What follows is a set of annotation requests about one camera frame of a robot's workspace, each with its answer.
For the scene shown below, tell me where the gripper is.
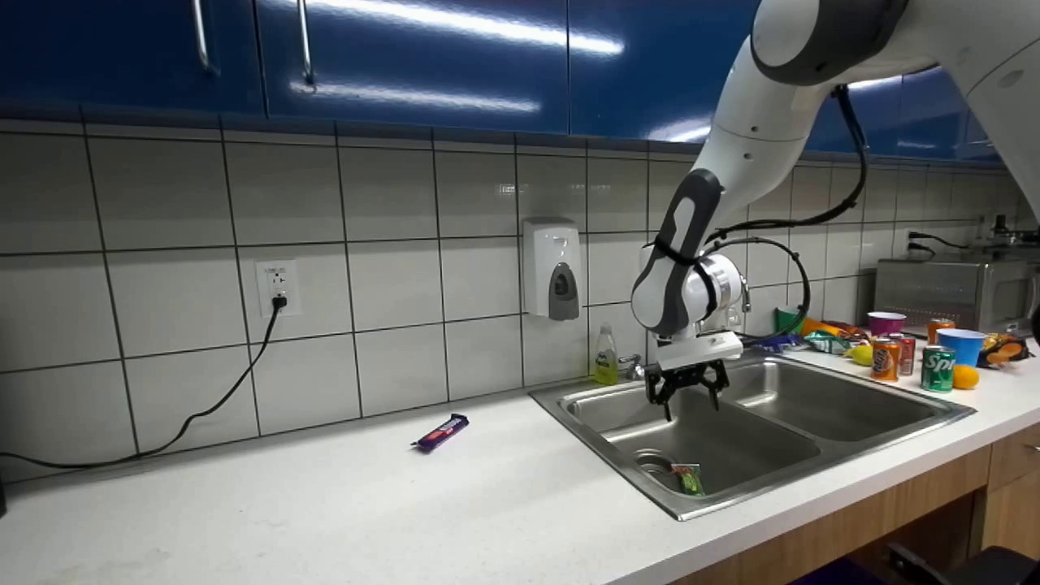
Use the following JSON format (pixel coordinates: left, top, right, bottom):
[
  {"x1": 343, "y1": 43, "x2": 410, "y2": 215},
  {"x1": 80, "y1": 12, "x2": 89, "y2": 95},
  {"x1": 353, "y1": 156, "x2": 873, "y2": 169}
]
[{"x1": 646, "y1": 361, "x2": 730, "y2": 422}]

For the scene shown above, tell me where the stainless steel double sink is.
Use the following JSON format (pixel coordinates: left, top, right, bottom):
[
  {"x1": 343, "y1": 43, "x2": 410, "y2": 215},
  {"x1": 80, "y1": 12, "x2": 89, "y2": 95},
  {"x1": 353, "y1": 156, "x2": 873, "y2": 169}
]
[{"x1": 528, "y1": 351, "x2": 977, "y2": 522}]

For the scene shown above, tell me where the purple snack bar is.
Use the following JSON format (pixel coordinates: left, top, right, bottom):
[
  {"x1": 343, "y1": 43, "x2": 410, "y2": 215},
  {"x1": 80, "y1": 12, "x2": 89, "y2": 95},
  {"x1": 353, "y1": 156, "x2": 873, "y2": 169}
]
[{"x1": 411, "y1": 413, "x2": 470, "y2": 454}]

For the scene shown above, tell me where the yellow dish soap bottle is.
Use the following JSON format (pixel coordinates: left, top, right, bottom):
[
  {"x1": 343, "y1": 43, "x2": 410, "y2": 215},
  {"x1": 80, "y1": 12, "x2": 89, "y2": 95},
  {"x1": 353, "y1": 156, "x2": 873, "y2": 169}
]
[{"x1": 594, "y1": 322, "x2": 620, "y2": 387}]

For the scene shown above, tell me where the blue snack packet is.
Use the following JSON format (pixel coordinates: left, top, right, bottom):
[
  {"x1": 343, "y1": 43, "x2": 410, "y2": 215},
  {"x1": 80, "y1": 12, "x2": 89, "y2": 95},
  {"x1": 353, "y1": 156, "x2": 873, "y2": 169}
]
[{"x1": 749, "y1": 334, "x2": 807, "y2": 355}]

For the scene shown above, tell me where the orange snack packet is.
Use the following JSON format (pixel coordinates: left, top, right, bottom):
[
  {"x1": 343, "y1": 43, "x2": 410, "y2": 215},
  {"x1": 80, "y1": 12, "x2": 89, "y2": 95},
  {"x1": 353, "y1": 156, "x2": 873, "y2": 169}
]
[{"x1": 799, "y1": 317, "x2": 870, "y2": 340}]

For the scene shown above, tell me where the red soda can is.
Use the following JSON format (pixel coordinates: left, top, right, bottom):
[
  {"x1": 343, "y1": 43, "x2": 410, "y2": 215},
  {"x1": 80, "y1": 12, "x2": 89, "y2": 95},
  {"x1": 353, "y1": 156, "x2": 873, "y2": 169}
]
[{"x1": 889, "y1": 332, "x2": 917, "y2": 377}]

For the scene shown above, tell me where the green soda can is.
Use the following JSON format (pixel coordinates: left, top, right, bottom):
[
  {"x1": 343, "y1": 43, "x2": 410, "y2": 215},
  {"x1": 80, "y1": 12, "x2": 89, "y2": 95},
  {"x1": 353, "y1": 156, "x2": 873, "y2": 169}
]
[{"x1": 921, "y1": 344, "x2": 957, "y2": 395}]

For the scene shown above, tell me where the stainless steel toaster oven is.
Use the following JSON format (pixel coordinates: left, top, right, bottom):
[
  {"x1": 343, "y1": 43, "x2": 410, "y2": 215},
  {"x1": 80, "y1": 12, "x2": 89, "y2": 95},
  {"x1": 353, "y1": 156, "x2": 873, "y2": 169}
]
[{"x1": 873, "y1": 250, "x2": 1040, "y2": 336}]

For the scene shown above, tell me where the blue cup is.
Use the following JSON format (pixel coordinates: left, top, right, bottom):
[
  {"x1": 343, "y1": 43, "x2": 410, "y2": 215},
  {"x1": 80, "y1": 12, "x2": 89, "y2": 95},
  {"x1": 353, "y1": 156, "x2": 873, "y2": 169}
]
[{"x1": 935, "y1": 327, "x2": 987, "y2": 367}]

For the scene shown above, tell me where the blue cabinet door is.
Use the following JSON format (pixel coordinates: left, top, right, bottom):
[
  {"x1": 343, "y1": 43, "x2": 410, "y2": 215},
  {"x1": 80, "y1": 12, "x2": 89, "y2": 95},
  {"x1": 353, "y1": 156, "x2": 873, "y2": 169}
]
[
  {"x1": 567, "y1": 0, "x2": 763, "y2": 144},
  {"x1": 254, "y1": 0, "x2": 570, "y2": 136},
  {"x1": 0, "y1": 0, "x2": 267, "y2": 117}
]

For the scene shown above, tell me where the dark chips bag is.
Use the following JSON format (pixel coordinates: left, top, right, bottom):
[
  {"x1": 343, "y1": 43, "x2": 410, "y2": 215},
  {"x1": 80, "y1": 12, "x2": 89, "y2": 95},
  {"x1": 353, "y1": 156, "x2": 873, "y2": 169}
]
[{"x1": 978, "y1": 331, "x2": 1034, "y2": 370}]

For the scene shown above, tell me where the wooden drawer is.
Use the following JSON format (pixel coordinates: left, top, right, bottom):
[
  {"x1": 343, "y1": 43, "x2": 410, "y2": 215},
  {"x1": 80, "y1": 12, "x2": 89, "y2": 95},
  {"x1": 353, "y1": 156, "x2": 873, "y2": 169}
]
[{"x1": 986, "y1": 422, "x2": 1040, "y2": 493}]

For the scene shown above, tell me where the black office chair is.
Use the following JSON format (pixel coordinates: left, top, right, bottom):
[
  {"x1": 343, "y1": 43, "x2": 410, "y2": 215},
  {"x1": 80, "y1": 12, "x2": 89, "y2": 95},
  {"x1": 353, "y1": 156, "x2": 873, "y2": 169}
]
[{"x1": 884, "y1": 541, "x2": 1040, "y2": 585}]

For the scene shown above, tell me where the wooden cabinet door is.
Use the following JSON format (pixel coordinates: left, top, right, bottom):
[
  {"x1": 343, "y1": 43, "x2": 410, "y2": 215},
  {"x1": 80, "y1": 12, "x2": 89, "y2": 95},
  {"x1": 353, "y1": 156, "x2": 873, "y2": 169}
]
[{"x1": 968, "y1": 470, "x2": 1040, "y2": 563}]

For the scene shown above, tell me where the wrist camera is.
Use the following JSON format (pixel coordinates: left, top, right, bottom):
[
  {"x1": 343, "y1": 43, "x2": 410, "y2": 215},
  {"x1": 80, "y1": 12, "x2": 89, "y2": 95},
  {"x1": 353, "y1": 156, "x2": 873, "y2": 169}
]
[{"x1": 653, "y1": 331, "x2": 745, "y2": 373}]

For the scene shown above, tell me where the white wall soap dispenser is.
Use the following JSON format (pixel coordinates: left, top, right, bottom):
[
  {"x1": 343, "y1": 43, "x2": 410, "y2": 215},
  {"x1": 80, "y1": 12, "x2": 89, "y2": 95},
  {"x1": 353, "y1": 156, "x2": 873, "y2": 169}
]
[{"x1": 522, "y1": 216, "x2": 583, "y2": 323}]

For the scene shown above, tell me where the black cable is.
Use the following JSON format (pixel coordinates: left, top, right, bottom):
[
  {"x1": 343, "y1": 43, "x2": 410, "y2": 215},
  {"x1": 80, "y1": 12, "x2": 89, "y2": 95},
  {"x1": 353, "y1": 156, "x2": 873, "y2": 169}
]
[
  {"x1": 907, "y1": 231, "x2": 974, "y2": 261},
  {"x1": 0, "y1": 296, "x2": 288, "y2": 471}
]

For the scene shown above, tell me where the blue wall cabinet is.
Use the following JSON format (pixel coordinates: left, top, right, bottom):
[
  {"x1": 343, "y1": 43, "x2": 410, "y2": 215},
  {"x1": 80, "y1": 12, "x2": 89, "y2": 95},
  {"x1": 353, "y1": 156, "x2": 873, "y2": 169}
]
[{"x1": 0, "y1": 0, "x2": 1005, "y2": 166}]

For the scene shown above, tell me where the silver cabinet door handle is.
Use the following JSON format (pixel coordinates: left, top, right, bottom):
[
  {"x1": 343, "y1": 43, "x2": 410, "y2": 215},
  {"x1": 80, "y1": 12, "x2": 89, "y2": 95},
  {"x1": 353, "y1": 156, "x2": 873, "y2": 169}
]
[
  {"x1": 295, "y1": 0, "x2": 318, "y2": 88},
  {"x1": 191, "y1": 0, "x2": 220, "y2": 78}
]

